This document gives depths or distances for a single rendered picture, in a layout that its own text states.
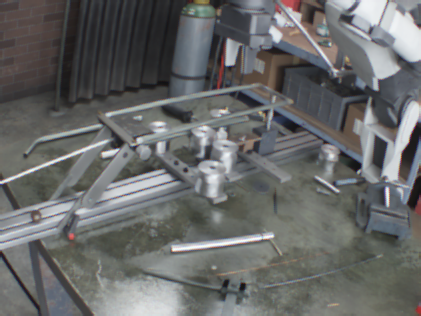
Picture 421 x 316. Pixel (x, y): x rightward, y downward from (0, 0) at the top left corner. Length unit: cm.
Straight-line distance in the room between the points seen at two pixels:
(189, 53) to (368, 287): 220
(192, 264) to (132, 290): 13
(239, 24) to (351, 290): 50
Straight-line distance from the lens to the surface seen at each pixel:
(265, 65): 279
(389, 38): 98
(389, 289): 91
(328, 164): 122
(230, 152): 101
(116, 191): 96
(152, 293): 79
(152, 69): 383
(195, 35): 285
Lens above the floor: 143
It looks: 29 degrees down
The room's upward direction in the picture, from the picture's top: 10 degrees clockwise
